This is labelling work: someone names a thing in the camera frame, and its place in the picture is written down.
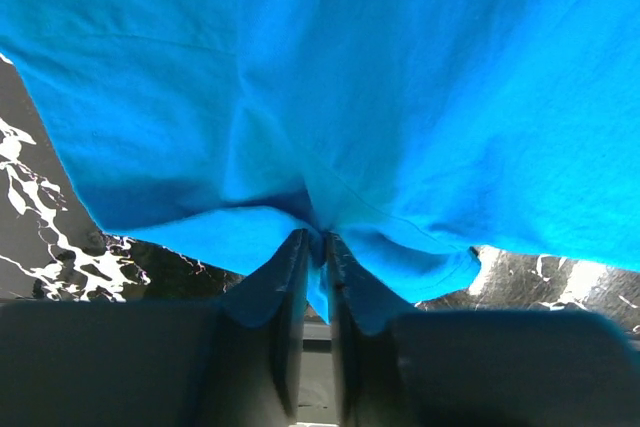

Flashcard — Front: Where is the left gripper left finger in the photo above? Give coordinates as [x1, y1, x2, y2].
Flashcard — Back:
[1, 230, 309, 426]

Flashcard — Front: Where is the blue t shirt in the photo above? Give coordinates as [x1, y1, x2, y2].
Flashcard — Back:
[1, 0, 639, 315]

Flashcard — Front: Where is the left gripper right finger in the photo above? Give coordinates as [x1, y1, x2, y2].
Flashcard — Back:
[326, 235, 639, 426]

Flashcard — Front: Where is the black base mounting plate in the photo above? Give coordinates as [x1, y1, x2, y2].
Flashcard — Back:
[297, 321, 338, 426]

